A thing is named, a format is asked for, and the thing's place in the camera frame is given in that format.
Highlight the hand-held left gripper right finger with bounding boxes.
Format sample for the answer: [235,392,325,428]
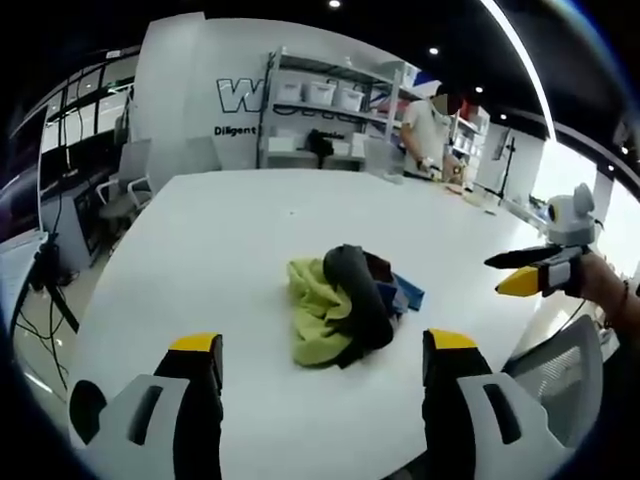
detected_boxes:
[421,327,576,480]

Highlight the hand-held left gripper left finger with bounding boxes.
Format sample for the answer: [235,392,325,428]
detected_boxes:
[68,331,225,480]

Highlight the dark red garment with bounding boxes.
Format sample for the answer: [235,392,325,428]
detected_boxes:
[362,251,396,282]

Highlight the dark grey garment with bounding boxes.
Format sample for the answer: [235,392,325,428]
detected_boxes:
[322,243,396,370]

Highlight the yellow-green garment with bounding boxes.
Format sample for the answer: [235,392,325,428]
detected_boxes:
[286,257,357,367]

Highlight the person's right hand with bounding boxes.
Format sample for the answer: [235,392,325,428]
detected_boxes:
[569,251,627,314]

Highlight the wooden items on table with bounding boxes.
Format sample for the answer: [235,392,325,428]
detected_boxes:
[442,180,497,217]

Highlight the black pole stand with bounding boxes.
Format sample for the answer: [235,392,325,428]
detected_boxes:
[492,127,518,199]

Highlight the mesh chair back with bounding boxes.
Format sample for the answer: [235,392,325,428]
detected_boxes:
[498,313,607,449]

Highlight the white shelf unit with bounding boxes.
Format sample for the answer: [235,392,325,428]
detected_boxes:
[447,97,494,184]

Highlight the ceiling light strip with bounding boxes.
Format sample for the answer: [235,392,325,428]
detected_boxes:
[483,0,559,144]

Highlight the translucent grey chair back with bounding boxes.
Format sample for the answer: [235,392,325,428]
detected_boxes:
[363,137,407,187]

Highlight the black tripod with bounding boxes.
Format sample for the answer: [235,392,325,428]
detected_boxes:
[28,241,81,335]

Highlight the black device on shelf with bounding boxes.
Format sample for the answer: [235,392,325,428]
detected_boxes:
[305,128,335,157]

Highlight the white storage bin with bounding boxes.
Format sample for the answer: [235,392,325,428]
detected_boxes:
[336,86,367,110]
[276,79,304,104]
[306,81,337,107]

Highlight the grey metal shelf unit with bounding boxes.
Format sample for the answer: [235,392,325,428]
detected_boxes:
[256,46,407,174]

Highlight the grey office chair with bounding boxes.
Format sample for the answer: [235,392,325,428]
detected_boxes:
[95,138,154,236]

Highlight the black floor cables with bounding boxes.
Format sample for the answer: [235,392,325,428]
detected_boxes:
[13,279,71,396]

